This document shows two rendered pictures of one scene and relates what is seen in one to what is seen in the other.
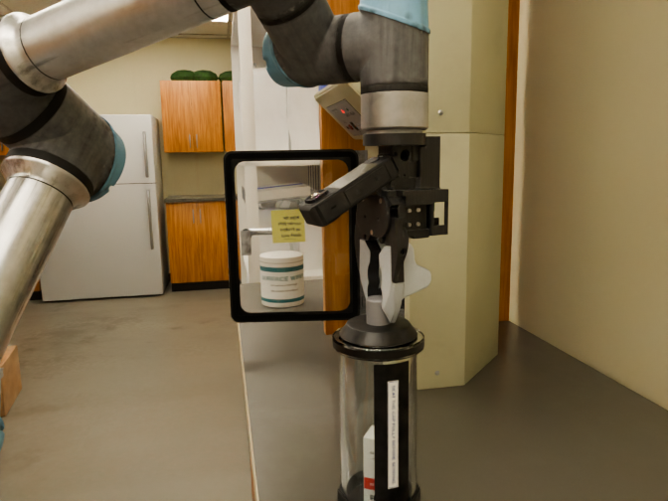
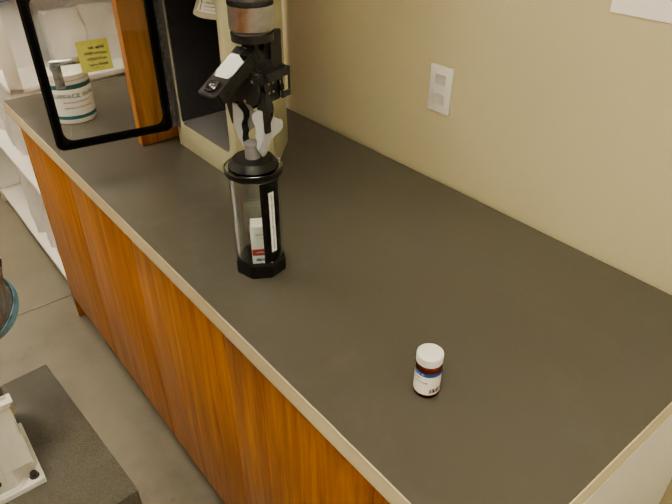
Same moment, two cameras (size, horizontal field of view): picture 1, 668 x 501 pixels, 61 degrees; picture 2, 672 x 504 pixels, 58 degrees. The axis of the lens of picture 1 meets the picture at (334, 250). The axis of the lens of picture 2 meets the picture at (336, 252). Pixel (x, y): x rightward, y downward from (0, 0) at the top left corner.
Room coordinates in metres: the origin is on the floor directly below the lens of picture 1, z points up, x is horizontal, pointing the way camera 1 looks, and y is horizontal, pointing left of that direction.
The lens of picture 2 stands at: (-0.32, 0.29, 1.65)
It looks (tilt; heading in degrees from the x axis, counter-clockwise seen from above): 34 degrees down; 332
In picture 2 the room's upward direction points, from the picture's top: straight up
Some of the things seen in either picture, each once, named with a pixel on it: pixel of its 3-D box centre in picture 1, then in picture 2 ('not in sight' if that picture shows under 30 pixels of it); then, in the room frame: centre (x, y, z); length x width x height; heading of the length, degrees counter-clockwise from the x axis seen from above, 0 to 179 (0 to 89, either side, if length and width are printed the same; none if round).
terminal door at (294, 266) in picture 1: (293, 237); (101, 65); (1.30, 0.09, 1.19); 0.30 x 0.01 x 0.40; 91
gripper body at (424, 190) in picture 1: (400, 187); (257, 66); (0.66, -0.08, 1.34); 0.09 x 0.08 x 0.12; 116
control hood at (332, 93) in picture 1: (356, 111); not in sight; (1.15, -0.05, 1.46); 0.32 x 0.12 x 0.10; 11
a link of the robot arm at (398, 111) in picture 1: (393, 115); (249, 18); (0.65, -0.07, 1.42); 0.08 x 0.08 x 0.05
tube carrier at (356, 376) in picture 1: (378, 418); (257, 214); (0.64, -0.05, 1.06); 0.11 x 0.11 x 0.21
